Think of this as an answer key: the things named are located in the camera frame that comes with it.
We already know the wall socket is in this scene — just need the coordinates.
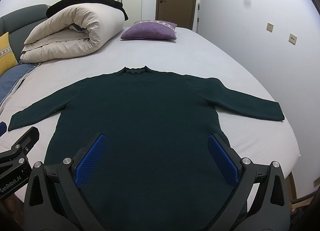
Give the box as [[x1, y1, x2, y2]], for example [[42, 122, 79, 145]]
[[289, 33, 297, 45], [266, 22, 274, 32]]

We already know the far wall socket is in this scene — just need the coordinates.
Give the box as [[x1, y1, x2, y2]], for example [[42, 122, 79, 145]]
[[266, 22, 274, 32]]

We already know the black garment on duvet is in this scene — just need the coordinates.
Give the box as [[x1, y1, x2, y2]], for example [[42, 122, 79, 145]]
[[46, 0, 129, 21]]

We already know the near wall socket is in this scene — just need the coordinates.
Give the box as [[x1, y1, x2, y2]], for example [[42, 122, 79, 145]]
[[289, 33, 297, 45]]

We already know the purple cushion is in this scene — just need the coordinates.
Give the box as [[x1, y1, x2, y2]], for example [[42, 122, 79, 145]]
[[120, 20, 177, 40]]

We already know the blue pillow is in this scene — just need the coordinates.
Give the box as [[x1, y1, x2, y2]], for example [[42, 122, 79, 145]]
[[0, 64, 37, 105]]

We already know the dark green sweater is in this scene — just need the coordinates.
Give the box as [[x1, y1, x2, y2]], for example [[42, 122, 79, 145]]
[[8, 67, 284, 230]]

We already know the yellow cushion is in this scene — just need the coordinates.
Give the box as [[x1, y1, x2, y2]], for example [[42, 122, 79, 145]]
[[0, 32, 18, 76]]

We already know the beige folded duvet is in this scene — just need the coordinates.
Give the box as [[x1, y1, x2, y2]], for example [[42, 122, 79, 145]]
[[20, 3, 125, 64]]

